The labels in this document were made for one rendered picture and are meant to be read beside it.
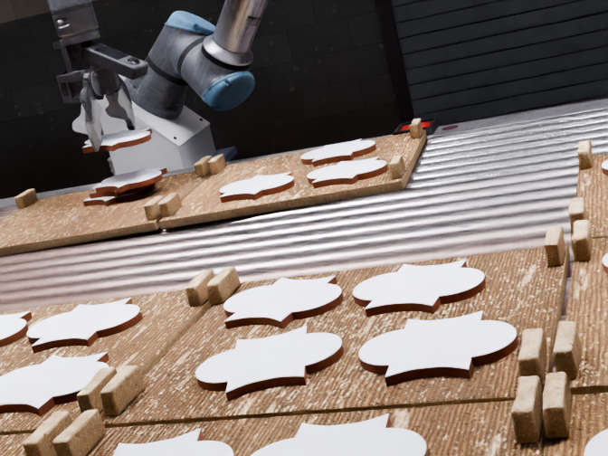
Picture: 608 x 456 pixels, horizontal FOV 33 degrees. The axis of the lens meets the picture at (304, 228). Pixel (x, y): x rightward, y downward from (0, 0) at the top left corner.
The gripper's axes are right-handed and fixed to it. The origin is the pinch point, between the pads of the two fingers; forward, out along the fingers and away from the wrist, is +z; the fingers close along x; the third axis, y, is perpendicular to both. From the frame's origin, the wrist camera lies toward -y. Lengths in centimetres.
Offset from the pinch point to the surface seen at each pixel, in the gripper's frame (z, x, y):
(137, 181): 7.4, 4.3, -5.6
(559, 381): 8, 75, -104
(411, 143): 11, -17, -51
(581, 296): 11, 52, -100
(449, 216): 13, 20, -72
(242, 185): 9.7, 5.4, -29.3
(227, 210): 11.0, 14.6, -31.9
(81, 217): 10.9, 12.7, 1.9
